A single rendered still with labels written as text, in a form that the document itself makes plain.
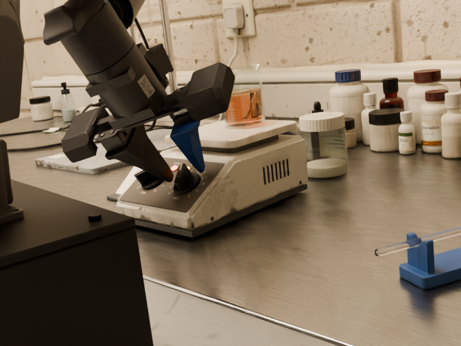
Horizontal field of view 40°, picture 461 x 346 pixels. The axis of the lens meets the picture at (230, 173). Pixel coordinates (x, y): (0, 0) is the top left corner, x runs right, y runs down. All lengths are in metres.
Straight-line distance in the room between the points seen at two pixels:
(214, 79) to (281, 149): 0.17
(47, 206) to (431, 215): 0.40
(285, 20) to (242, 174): 0.65
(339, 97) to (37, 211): 0.70
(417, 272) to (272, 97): 0.81
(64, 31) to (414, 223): 0.37
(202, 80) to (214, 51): 0.84
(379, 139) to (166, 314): 0.55
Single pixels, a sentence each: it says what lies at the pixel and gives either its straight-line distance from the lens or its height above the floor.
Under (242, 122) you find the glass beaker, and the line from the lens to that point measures 0.75.
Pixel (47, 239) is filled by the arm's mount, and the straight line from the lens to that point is 0.37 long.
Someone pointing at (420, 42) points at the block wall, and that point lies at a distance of 1.13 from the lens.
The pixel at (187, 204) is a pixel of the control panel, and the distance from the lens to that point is 0.65.
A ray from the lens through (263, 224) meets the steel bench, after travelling 0.67.
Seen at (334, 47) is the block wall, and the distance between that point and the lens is 1.22.
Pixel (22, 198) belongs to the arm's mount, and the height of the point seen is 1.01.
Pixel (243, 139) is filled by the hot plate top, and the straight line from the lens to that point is 0.69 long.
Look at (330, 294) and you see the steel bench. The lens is 0.50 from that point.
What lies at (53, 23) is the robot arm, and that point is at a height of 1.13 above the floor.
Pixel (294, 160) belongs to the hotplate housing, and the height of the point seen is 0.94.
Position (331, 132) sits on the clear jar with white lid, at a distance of 0.82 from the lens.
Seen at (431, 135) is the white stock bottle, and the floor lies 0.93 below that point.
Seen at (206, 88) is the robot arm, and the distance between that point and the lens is 0.59.
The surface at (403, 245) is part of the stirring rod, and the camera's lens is 0.50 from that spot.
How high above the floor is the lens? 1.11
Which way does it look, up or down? 13 degrees down
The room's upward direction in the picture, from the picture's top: 7 degrees counter-clockwise
